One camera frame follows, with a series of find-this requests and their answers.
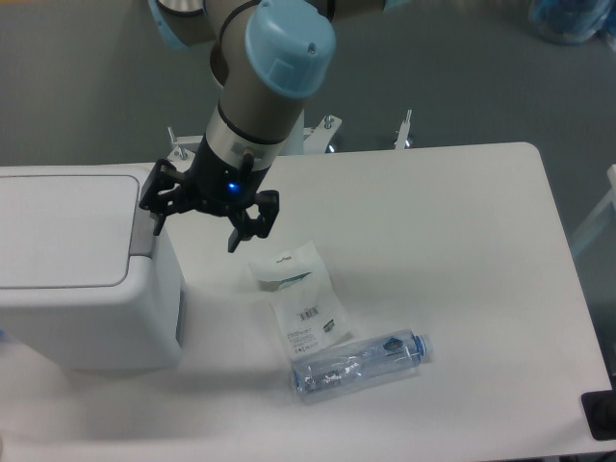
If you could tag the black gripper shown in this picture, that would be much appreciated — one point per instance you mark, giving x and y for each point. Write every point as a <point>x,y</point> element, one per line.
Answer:
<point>223,181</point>

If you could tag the blue plastic bag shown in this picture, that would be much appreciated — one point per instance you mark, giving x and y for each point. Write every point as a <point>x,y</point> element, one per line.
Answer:
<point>568,22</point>

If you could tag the black device at table edge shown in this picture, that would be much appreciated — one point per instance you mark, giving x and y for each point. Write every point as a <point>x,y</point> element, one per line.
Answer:
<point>599,410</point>

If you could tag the white frame at right edge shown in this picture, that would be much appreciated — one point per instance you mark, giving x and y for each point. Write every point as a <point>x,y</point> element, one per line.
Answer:
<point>597,220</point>

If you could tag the white push-lid trash can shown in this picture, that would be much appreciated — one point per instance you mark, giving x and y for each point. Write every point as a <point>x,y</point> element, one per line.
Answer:
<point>86,281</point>

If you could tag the white pedestal base frame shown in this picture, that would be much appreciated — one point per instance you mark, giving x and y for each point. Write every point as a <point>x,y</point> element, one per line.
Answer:
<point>317,140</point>

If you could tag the clear plastic water bottle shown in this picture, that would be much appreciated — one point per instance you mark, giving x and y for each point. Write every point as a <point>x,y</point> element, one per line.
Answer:
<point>346,369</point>

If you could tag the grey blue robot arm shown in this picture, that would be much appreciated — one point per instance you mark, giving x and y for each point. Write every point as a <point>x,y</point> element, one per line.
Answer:
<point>269,58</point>

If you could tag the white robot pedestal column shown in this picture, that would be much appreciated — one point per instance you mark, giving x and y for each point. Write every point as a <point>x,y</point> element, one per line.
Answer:
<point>294,144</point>

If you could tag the white plastic package bag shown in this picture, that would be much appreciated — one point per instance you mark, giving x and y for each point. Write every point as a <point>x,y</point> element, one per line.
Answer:
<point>308,311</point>

